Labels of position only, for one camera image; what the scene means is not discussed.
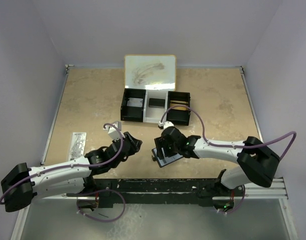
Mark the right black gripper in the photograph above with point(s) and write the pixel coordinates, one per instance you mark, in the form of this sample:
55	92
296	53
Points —
161	143

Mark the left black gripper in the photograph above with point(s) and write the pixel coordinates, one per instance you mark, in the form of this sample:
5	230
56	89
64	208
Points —
134	143

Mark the black leather card holder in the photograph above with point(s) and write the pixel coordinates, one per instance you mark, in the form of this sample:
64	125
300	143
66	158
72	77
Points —
166	160

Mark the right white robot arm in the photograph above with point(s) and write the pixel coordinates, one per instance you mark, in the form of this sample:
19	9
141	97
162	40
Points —
256	162

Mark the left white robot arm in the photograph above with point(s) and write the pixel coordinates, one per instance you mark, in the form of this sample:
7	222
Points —
24	184

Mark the gold card in tray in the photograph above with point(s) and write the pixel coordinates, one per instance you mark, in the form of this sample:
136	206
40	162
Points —
178	105

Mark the silver card in tray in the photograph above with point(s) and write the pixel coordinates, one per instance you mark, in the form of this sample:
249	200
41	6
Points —
135	102

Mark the black and white compartment tray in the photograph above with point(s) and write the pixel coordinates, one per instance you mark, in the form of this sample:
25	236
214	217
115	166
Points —
147	114

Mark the clear plastic packet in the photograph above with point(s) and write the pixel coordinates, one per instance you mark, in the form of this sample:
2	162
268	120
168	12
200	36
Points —
77	145

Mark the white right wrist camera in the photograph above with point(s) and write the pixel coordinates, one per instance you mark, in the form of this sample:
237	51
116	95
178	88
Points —
163	125

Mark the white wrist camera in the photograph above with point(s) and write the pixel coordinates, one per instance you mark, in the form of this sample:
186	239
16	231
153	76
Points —
114	130
163	125

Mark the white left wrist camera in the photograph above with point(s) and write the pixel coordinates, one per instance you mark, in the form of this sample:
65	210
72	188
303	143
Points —
114	130

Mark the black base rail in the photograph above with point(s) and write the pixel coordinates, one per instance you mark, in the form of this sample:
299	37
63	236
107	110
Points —
159	191

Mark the white board with wooden frame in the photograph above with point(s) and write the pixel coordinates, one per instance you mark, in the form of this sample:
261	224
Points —
150	72

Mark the aluminium table frame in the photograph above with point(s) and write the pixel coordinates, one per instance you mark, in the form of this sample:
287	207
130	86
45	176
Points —
231	109

